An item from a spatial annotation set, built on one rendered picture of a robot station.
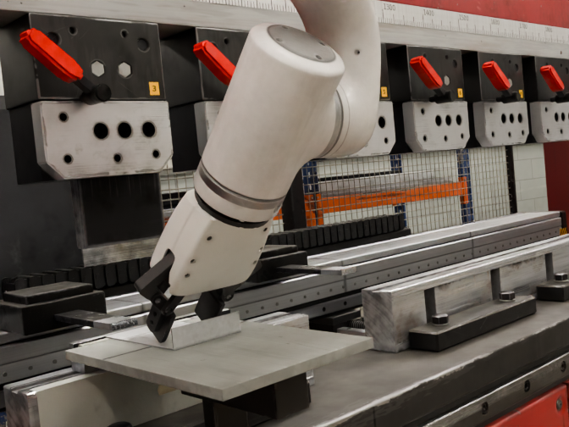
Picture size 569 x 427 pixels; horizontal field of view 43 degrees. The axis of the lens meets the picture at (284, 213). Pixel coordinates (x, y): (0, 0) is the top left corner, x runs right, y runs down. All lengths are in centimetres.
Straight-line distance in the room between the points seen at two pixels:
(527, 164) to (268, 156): 772
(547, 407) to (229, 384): 78
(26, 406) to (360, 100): 44
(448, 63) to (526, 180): 703
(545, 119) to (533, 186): 686
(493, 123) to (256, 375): 84
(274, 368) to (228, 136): 20
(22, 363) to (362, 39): 64
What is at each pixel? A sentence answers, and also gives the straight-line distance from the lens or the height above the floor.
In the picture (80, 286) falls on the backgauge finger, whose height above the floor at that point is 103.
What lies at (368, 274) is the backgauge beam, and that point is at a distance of 147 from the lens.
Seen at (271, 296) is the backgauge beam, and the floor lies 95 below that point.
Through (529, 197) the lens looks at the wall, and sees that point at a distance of 828.
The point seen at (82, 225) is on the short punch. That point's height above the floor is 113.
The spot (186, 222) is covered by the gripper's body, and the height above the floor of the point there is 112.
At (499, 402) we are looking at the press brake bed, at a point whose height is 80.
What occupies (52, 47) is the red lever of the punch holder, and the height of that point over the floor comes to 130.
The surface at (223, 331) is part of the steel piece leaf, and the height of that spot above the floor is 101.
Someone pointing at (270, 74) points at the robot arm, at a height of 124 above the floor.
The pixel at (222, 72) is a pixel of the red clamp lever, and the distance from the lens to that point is 84.
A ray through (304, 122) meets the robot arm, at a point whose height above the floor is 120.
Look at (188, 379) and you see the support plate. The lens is 61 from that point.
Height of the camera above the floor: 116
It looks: 3 degrees down
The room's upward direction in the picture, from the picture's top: 5 degrees counter-clockwise
